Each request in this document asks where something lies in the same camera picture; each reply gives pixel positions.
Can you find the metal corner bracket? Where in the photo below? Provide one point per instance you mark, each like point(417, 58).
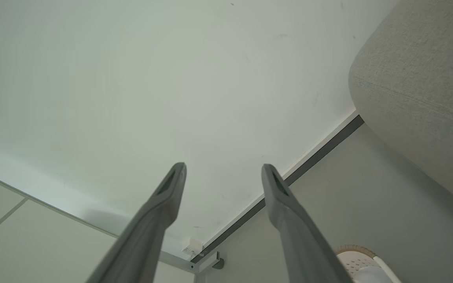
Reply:
point(207, 263)

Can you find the white clothing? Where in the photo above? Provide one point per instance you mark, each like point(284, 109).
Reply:
point(370, 275)

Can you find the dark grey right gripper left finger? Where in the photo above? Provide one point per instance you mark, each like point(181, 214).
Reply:
point(153, 220)

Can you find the grey fabric sofa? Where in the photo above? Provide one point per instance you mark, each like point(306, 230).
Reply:
point(419, 86)

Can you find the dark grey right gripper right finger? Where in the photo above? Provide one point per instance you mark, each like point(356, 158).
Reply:
point(295, 236)

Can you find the white perforated laundry basket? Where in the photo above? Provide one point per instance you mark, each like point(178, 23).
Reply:
point(353, 261)

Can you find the white wall socket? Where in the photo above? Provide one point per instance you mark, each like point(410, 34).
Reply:
point(193, 247)

